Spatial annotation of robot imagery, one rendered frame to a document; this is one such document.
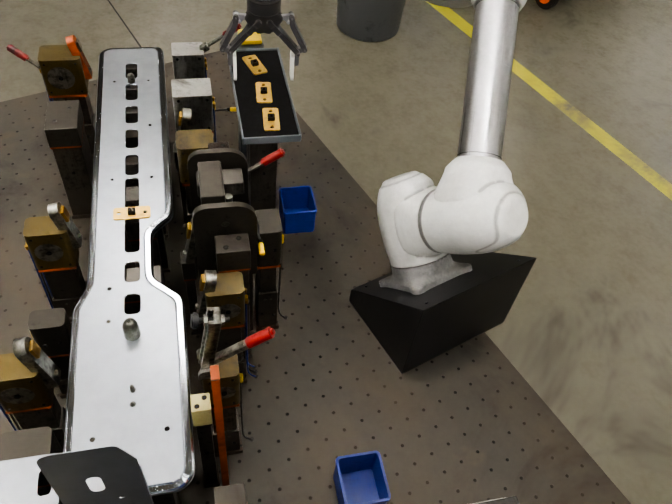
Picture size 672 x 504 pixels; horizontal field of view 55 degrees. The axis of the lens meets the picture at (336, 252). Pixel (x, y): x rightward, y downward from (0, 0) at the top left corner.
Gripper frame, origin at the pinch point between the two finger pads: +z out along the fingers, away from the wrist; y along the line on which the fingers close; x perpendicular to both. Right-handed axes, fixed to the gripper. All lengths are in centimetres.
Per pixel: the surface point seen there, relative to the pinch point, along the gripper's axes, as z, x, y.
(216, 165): 2.9, 29.6, 11.5
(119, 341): 22, 60, 32
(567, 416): 122, 39, -111
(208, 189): 2.9, 36.8, 13.2
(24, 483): 22, 88, 45
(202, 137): 13.7, 7.2, 15.3
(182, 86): 10.7, -9.7, 20.4
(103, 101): 22, -18, 43
